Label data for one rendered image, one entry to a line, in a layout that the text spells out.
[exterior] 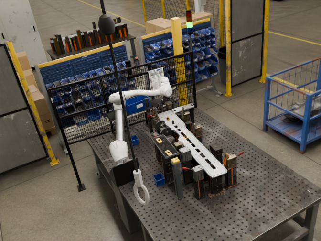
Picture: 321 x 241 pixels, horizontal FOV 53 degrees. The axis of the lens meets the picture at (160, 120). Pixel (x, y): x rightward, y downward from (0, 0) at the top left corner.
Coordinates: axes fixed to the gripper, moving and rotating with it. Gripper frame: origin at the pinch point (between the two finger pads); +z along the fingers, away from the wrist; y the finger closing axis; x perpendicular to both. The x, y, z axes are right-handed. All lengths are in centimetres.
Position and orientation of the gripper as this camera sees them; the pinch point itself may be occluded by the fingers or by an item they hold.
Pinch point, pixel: (167, 109)
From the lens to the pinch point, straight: 382.7
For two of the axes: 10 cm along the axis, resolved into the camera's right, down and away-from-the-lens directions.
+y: 9.2, -2.9, 2.7
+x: -3.8, -4.4, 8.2
